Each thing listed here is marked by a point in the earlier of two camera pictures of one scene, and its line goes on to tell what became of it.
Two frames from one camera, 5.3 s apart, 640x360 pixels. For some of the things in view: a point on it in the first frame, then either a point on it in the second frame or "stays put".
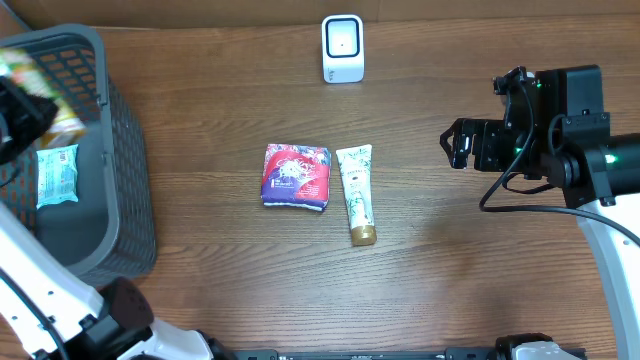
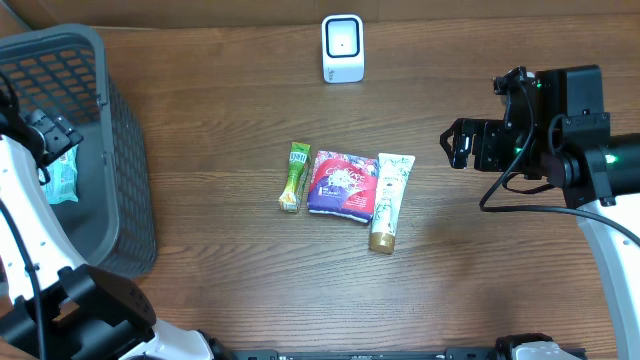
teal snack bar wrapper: (57, 175) stays put
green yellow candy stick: (66, 127) → (298, 169)
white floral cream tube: (355, 166) → (393, 173)
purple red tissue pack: (296, 176) → (343, 186)
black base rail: (450, 354) stays put
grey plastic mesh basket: (108, 236) stays put
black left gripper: (40, 113) → (60, 131)
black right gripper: (487, 133) stays put
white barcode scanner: (343, 48) stays put
